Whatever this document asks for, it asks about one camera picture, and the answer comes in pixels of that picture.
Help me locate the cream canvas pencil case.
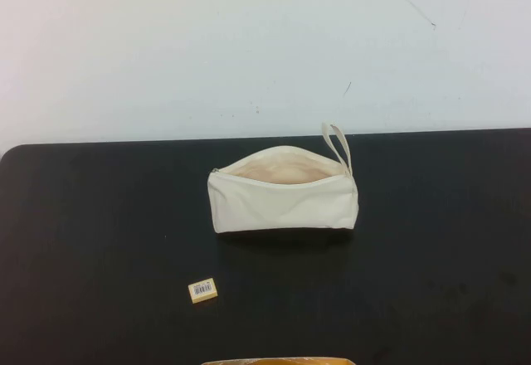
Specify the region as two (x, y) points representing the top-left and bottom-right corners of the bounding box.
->
(207, 122), (358, 242)

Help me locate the yellow eraser with barcode label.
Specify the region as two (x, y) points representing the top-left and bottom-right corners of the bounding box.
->
(188, 280), (219, 304)

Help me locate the yellow cardboard box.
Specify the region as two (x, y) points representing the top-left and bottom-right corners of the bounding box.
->
(200, 343), (354, 365)

